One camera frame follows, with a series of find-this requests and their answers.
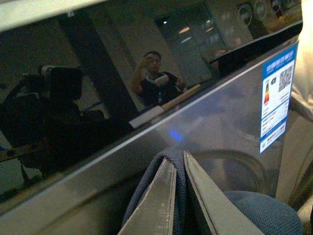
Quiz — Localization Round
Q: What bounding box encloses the grey front-load washing machine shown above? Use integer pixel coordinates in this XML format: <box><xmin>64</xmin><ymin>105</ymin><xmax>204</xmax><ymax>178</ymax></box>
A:
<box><xmin>0</xmin><ymin>0</ymin><xmax>302</xmax><ymax>235</ymax></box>

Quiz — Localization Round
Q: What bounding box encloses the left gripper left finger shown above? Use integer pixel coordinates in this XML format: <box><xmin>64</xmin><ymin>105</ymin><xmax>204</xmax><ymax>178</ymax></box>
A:
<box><xmin>119</xmin><ymin>158</ymin><xmax>177</xmax><ymax>235</ymax></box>

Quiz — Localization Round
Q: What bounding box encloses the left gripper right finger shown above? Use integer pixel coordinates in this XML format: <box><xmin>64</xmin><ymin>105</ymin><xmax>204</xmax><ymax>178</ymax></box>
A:
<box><xmin>183</xmin><ymin>151</ymin><xmax>263</xmax><ymax>235</ymax></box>

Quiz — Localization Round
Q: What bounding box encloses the dark navy garment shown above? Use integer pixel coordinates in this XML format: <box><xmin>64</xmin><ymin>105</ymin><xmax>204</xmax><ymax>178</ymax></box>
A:
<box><xmin>121</xmin><ymin>148</ymin><xmax>303</xmax><ymax>235</ymax></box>

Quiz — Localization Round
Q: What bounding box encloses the blue energy label sticker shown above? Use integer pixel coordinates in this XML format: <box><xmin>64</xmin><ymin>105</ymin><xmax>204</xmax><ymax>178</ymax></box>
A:
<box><xmin>259</xmin><ymin>45</ymin><xmax>298</xmax><ymax>154</ymax></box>

